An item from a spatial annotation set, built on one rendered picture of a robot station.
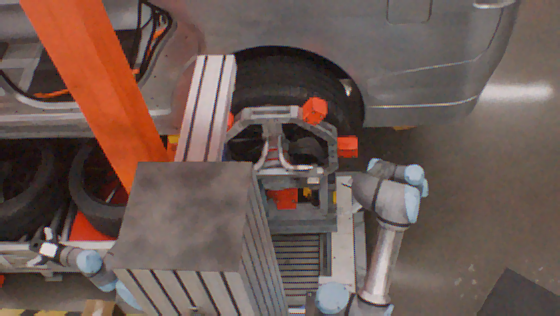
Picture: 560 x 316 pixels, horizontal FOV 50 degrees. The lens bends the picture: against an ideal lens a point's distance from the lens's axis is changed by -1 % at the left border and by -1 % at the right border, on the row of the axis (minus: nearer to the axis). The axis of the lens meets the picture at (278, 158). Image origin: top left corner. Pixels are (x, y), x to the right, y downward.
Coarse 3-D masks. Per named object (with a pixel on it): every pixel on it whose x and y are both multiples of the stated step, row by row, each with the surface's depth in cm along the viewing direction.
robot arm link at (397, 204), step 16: (384, 192) 197; (400, 192) 196; (416, 192) 196; (384, 208) 198; (400, 208) 195; (416, 208) 197; (384, 224) 198; (400, 224) 197; (384, 240) 200; (400, 240) 201; (384, 256) 201; (368, 272) 205; (384, 272) 202; (368, 288) 205; (384, 288) 203; (352, 304) 206; (368, 304) 203; (384, 304) 203
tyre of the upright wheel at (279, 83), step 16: (240, 64) 266; (256, 64) 262; (272, 64) 259; (288, 64) 259; (304, 64) 261; (240, 80) 259; (256, 80) 255; (272, 80) 253; (288, 80) 254; (304, 80) 257; (320, 80) 260; (336, 80) 270; (240, 96) 254; (256, 96) 251; (272, 96) 251; (288, 96) 251; (304, 96) 251; (320, 96) 255; (336, 96) 264; (336, 112) 259; (336, 128) 266
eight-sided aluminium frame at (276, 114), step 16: (240, 112) 255; (256, 112) 253; (272, 112) 253; (288, 112) 253; (240, 128) 256; (304, 128) 254; (320, 128) 255; (336, 144) 262; (336, 160) 272; (320, 176) 283
